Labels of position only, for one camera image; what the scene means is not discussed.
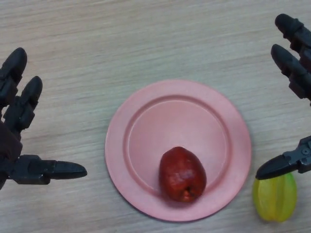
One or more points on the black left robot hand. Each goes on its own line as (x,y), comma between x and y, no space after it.
(17,116)

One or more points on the pink round plate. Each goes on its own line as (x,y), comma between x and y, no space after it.
(178,136)

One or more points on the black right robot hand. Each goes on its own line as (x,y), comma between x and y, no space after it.
(295,60)

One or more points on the red apple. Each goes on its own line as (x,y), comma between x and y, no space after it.
(182,174)

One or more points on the yellow green starfruit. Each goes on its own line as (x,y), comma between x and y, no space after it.
(275,197)

